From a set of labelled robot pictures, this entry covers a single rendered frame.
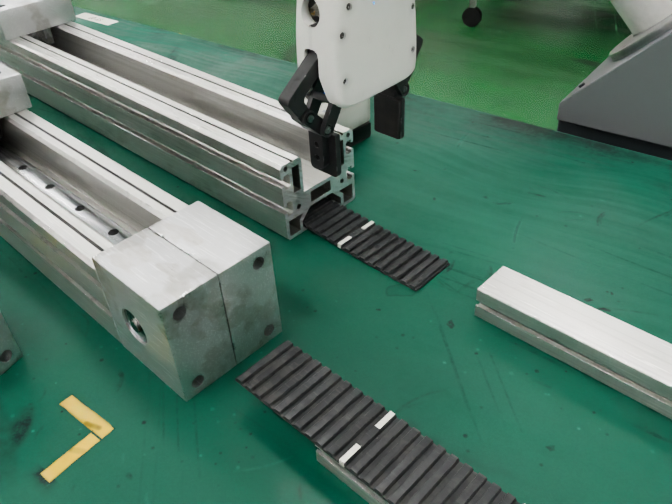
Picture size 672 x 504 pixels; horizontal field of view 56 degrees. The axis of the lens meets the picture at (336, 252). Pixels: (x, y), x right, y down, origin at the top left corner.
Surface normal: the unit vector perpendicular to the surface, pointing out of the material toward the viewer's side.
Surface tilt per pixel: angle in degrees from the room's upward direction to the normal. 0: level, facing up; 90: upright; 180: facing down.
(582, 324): 0
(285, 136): 90
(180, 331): 90
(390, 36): 90
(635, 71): 90
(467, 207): 0
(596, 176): 0
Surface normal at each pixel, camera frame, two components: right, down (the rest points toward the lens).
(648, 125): -0.61, 0.51
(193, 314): 0.72, 0.39
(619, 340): -0.05, -0.79
